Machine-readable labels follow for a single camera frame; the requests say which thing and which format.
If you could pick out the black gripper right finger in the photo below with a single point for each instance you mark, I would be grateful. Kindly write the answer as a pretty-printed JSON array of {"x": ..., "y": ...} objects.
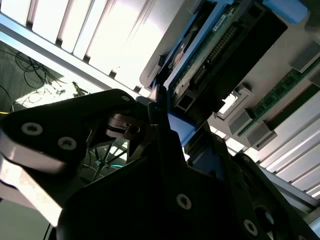
[{"x": 240, "y": 195}]

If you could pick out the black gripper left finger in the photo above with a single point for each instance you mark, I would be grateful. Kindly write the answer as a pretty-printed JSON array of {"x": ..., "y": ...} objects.
[{"x": 50, "y": 117}]

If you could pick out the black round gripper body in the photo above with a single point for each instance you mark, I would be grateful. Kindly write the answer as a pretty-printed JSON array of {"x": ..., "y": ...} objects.
[{"x": 120, "y": 205}]

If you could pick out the hard disk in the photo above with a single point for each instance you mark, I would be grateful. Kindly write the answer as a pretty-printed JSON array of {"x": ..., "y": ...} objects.
[{"x": 250, "y": 50}]

